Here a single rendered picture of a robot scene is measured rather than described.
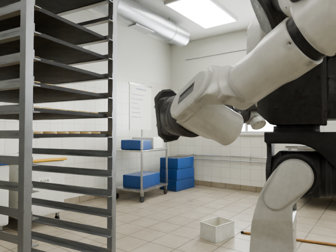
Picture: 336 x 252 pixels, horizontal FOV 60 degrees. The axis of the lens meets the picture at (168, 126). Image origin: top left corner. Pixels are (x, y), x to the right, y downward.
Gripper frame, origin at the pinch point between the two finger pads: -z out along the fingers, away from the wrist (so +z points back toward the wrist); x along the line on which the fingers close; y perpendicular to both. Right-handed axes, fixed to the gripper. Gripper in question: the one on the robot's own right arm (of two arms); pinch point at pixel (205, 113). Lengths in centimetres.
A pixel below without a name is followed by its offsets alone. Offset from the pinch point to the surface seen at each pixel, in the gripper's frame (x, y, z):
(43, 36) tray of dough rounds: 26, -1, -62
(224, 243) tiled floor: -109, -147, 84
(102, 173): -26, -30, -39
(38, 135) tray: -9, 1, -63
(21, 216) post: -36, 5, -67
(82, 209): -44, -39, -48
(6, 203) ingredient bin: -73, -222, -121
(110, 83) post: 15.7, -25.9, -36.0
